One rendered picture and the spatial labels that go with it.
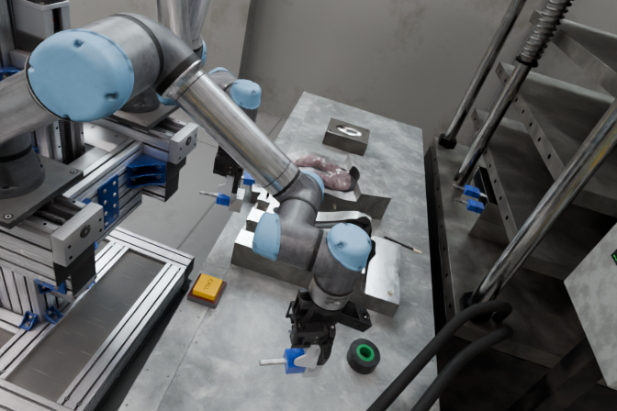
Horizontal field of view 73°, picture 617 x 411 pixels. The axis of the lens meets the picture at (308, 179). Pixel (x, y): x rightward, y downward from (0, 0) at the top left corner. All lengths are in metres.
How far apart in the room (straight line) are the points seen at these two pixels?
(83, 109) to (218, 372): 0.68
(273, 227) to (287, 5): 2.94
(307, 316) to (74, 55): 0.56
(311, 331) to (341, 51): 2.87
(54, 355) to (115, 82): 1.35
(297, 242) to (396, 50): 2.84
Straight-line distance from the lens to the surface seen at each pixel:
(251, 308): 1.18
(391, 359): 1.22
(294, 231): 0.69
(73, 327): 1.88
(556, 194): 1.21
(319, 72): 3.57
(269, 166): 0.76
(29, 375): 1.81
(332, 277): 0.71
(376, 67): 3.47
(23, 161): 1.10
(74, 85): 0.64
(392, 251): 1.40
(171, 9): 1.11
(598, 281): 1.21
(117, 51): 0.64
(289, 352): 0.96
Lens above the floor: 1.74
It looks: 34 degrees down
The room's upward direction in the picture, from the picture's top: 17 degrees clockwise
